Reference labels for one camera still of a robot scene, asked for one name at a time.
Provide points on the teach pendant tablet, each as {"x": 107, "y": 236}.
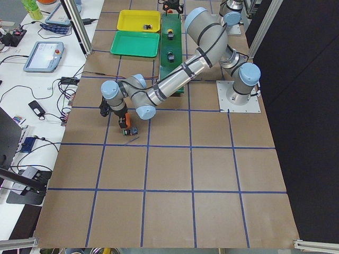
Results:
{"x": 58, "y": 17}
{"x": 44, "y": 57}

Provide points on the yellow plastic tray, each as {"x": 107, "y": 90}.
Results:
{"x": 134, "y": 20}

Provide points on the green push button switch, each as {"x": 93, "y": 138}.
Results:
{"x": 170, "y": 56}

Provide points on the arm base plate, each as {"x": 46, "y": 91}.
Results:
{"x": 233, "y": 30}
{"x": 233, "y": 102}

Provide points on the far teach pendant tablet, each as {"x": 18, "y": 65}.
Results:
{"x": 58, "y": 17}

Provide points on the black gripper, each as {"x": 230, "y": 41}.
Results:
{"x": 173, "y": 5}
{"x": 119, "y": 114}

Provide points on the green drink bottle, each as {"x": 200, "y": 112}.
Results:
{"x": 33, "y": 9}

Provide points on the yellow push button switch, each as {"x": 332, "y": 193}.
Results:
{"x": 148, "y": 27}

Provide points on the green button beside cylinder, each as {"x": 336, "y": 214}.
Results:
{"x": 130, "y": 131}

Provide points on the near teach pendant tablet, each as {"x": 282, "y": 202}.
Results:
{"x": 44, "y": 57}

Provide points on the plain orange cylinder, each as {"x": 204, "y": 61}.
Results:
{"x": 127, "y": 120}

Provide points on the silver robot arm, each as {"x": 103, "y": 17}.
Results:
{"x": 229, "y": 13}
{"x": 211, "y": 37}

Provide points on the green conveyor belt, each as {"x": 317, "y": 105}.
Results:
{"x": 170, "y": 21}

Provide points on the aluminium frame post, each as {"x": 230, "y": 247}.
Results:
{"x": 77, "y": 24}

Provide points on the green plastic tray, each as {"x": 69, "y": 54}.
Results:
{"x": 138, "y": 44}

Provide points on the black power adapter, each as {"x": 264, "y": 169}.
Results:
{"x": 69, "y": 80}

